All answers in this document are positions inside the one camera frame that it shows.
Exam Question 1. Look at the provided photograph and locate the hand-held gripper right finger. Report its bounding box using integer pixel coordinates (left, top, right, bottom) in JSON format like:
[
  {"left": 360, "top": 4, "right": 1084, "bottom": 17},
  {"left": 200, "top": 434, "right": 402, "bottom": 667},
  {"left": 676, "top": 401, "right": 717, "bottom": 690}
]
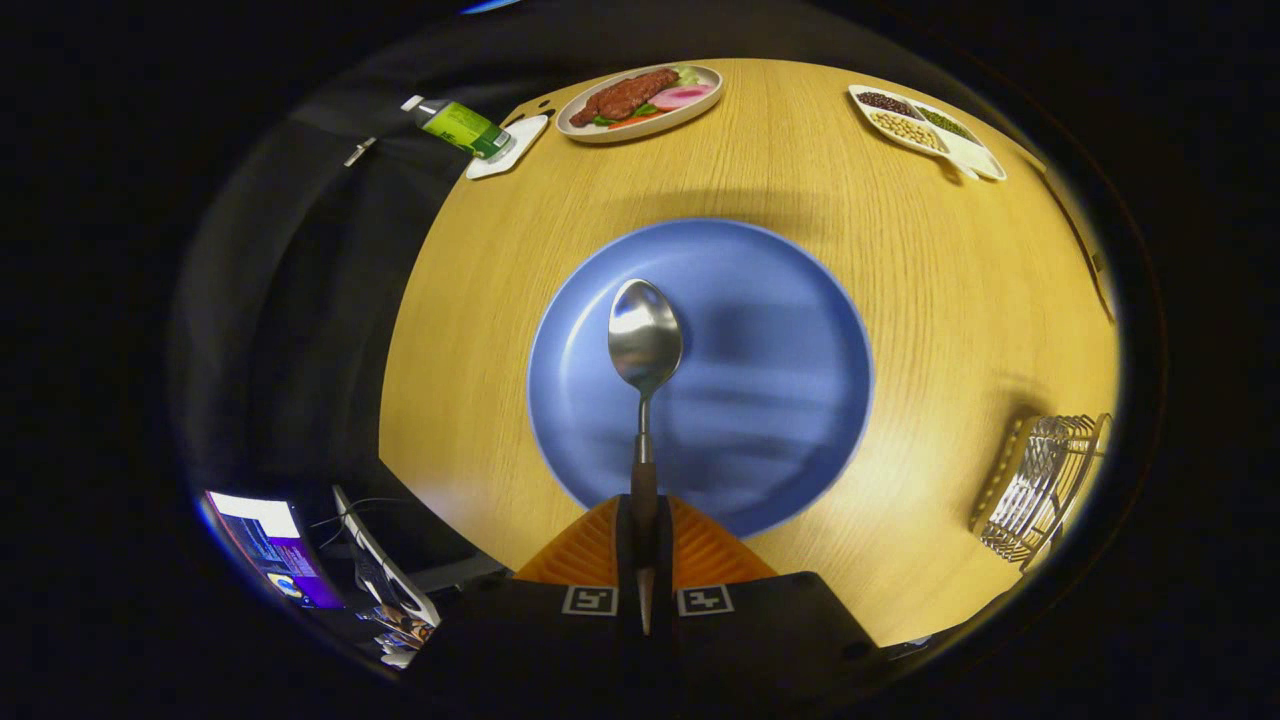
[{"left": 648, "top": 493, "right": 886, "bottom": 720}]

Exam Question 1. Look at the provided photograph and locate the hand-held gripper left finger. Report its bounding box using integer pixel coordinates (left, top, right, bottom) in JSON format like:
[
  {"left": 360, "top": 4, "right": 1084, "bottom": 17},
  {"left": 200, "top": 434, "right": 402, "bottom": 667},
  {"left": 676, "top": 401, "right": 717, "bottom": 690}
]
[{"left": 420, "top": 493, "right": 646, "bottom": 720}]

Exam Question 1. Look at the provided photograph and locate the metal spoon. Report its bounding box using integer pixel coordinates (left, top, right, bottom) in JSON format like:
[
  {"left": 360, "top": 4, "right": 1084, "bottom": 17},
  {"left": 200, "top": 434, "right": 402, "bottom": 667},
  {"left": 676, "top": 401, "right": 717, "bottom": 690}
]
[{"left": 607, "top": 278, "right": 685, "bottom": 636}]

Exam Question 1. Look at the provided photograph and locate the blue round plate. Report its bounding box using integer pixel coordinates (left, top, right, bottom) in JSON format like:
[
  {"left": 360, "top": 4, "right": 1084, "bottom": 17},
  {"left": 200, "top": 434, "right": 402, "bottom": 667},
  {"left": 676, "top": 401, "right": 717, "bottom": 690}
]
[{"left": 526, "top": 218, "right": 875, "bottom": 541}]

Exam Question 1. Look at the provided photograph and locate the lit computer monitor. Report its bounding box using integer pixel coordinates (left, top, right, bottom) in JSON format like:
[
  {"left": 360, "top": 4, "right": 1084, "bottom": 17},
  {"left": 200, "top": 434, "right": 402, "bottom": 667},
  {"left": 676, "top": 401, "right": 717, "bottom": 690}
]
[{"left": 203, "top": 489, "right": 347, "bottom": 612}]

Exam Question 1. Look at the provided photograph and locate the perforated metal basket tray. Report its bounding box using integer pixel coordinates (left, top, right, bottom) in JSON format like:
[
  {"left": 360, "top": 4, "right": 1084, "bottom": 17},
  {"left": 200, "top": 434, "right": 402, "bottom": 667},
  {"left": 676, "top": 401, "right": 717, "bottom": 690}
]
[{"left": 968, "top": 412, "right": 1114, "bottom": 573}]

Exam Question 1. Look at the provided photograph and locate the white square coaster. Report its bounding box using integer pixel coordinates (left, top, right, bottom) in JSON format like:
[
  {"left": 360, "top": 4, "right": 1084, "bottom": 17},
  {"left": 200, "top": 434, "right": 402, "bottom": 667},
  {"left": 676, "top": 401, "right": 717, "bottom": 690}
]
[{"left": 465, "top": 113, "right": 550, "bottom": 182}]

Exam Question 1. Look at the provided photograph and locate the beige round food plate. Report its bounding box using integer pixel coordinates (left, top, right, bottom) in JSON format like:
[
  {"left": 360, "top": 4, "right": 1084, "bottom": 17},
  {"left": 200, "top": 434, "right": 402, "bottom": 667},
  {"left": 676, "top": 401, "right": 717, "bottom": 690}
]
[{"left": 555, "top": 63, "right": 724, "bottom": 145}]

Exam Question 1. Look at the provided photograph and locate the pink round food slice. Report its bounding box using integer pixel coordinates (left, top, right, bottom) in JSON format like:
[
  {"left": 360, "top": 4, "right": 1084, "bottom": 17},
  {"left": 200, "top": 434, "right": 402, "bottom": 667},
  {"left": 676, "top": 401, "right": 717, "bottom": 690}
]
[{"left": 648, "top": 83, "right": 716, "bottom": 112}]

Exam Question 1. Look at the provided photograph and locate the brown meat piece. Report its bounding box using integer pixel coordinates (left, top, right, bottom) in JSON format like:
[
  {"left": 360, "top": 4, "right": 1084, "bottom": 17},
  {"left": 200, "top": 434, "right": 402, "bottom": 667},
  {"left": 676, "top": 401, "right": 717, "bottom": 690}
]
[{"left": 568, "top": 67, "right": 681, "bottom": 128}]

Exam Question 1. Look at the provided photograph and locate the green label drink bottle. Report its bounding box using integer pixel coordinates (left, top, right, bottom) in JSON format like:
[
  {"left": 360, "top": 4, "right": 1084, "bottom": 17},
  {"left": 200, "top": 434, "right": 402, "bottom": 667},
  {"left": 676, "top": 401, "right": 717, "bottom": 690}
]
[{"left": 400, "top": 94, "right": 514, "bottom": 161}]

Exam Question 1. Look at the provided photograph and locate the yellow bean pile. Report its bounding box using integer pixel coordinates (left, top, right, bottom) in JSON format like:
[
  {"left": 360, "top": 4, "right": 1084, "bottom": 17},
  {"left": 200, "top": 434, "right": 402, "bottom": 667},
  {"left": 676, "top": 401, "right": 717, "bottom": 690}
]
[{"left": 870, "top": 110, "right": 944, "bottom": 153}]

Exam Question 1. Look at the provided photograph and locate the white divided dish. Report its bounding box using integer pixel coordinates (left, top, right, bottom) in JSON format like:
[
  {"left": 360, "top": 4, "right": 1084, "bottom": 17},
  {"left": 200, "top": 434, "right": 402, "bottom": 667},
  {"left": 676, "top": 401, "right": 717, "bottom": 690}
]
[{"left": 847, "top": 84, "right": 1008, "bottom": 183}]

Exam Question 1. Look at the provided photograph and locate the green bean pile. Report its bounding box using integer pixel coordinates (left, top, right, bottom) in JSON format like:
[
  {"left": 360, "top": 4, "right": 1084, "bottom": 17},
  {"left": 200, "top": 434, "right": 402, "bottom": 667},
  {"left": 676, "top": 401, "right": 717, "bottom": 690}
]
[{"left": 918, "top": 105, "right": 976, "bottom": 141}]

